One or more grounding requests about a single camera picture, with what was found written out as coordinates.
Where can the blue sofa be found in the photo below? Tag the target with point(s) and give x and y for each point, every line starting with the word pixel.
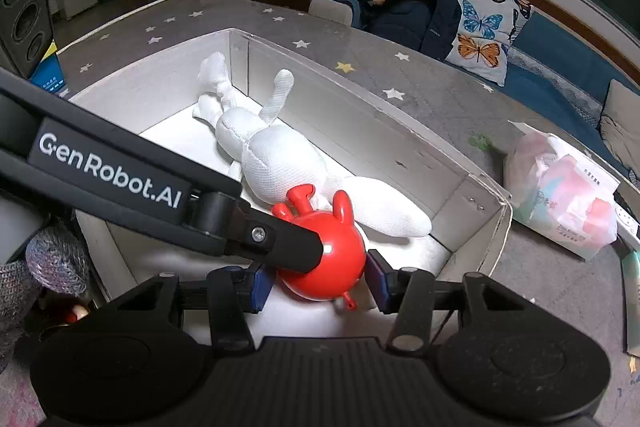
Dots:
pixel 550 82

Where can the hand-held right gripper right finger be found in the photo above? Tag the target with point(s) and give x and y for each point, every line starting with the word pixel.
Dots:
pixel 378 279

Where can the beige cushion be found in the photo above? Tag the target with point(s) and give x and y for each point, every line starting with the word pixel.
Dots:
pixel 622 122

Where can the butterfly print pillow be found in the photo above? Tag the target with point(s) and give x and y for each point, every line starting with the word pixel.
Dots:
pixel 480 22

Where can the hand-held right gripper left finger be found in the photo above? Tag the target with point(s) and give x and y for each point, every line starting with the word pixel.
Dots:
pixel 261 289

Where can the person's left forearm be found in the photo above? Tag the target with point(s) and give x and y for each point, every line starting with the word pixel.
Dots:
pixel 55 262

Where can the grey star tablecloth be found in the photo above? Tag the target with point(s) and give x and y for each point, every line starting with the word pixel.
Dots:
pixel 440 87

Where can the pale green tissue packet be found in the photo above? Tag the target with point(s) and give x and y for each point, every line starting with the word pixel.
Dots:
pixel 632 297

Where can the red round horned toy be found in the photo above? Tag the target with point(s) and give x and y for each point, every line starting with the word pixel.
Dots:
pixel 340 262

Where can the black backpack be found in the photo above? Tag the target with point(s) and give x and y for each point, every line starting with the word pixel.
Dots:
pixel 410 17

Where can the pink tissue pack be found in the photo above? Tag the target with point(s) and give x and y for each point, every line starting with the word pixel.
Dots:
pixel 560 197

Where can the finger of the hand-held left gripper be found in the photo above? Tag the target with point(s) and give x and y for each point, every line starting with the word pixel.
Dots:
pixel 280 247

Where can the blue spotted tissue box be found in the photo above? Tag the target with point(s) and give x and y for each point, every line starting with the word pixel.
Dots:
pixel 50 77

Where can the black and white cardboard box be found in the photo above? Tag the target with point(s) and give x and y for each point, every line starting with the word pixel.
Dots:
pixel 350 117

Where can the white plush doll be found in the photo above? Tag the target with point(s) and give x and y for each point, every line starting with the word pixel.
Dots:
pixel 280 157

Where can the white power strip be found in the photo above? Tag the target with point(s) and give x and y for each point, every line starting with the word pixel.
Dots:
pixel 629 219

